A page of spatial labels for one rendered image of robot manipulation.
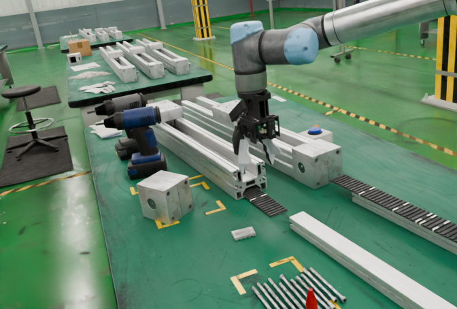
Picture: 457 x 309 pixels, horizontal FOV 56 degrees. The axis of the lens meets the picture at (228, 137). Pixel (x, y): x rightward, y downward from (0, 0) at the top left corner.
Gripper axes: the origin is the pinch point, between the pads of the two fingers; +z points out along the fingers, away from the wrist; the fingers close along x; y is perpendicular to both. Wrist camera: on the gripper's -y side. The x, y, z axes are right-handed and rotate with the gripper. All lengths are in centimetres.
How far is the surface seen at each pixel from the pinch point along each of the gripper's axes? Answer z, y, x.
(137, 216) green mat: 10.4, -14.0, -29.2
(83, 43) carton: -2, -383, 29
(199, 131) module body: 1.9, -40.2, 2.6
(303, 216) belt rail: 7.2, 18.0, 0.8
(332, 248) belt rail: 7.9, 30.3, -1.8
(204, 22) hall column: 47, -934, 425
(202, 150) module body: 1.8, -23.3, -4.2
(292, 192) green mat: 10.2, 2.2, 9.0
